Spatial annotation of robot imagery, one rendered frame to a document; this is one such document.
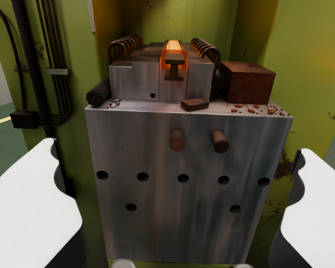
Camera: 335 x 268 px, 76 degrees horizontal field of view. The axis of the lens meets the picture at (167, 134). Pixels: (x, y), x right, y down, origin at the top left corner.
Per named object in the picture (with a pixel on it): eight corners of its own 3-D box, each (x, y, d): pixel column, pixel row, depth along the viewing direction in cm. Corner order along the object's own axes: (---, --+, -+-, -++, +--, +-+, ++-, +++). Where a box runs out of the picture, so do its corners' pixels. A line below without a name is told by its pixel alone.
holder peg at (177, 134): (184, 152, 38) (185, 139, 37) (168, 151, 38) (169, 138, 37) (183, 141, 41) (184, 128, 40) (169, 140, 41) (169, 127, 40)
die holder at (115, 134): (244, 265, 59) (294, 117, 39) (107, 259, 59) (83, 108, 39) (211, 154, 109) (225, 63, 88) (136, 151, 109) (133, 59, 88)
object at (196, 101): (199, 103, 43) (200, 97, 43) (208, 108, 41) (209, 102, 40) (180, 106, 41) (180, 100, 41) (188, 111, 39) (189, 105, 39)
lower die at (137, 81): (209, 102, 44) (215, 59, 40) (111, 98, 44) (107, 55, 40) (192, 65, 81) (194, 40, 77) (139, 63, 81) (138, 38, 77)
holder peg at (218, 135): (227, 154, 38) (230, 141, 37) (212, 153, 38) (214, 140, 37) (223, 142, 41) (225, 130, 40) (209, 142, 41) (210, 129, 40)
